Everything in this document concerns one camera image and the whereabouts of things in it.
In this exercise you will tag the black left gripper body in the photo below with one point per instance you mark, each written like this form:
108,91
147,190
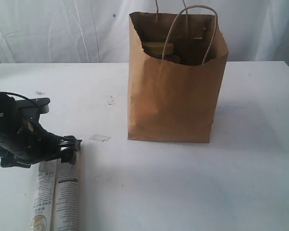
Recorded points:
25,143

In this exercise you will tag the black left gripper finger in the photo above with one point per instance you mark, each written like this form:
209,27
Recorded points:
69,157
69,143

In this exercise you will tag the long noodle packet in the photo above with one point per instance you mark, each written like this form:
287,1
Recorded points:
56,196

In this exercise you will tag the clear jar gold lid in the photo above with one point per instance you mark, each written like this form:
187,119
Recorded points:
157,48

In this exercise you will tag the clear can dark contents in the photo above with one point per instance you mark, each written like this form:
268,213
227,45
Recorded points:
172,58

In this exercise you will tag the brown paper shopping bag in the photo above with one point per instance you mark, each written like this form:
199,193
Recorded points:
169,101

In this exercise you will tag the clear tape piece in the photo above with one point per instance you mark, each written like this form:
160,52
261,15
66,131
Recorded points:
99,138

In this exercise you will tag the tiny white paper scrap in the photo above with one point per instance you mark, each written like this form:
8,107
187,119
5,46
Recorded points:
40,93

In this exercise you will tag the white backdrop sheet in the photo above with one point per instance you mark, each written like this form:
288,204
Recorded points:
96,31

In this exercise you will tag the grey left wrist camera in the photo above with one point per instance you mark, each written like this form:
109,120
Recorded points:
33,108

